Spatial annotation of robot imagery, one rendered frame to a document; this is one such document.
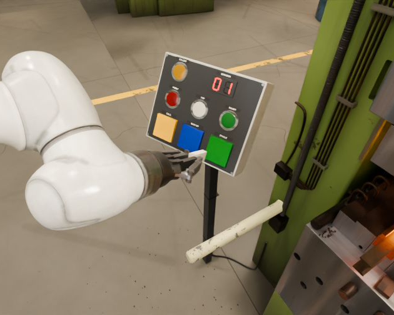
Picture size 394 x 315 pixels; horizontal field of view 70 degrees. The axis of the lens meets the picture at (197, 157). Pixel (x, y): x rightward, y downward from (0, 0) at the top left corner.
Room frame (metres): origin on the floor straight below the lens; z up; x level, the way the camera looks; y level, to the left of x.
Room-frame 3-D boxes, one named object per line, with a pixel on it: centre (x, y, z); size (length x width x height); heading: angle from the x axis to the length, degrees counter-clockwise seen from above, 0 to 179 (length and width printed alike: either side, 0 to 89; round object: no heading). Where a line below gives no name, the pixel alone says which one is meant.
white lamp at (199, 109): (0.70, -0.01, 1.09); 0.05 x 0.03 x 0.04; 31
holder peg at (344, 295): (0.26, -0.36, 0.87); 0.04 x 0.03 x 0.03; 121
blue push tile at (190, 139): (0.67, 0.02, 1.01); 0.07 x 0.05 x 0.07; 56
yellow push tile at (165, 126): (0.72, 0.10, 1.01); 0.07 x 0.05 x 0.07; 56
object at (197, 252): (0.58, -0.16, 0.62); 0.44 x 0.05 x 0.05; 121
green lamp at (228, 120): (0.65, -0.09, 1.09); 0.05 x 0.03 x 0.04; 31
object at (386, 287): (0.25, -0.43, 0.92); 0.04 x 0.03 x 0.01; 129
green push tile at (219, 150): (0.61, -0.06, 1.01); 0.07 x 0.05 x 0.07; 56
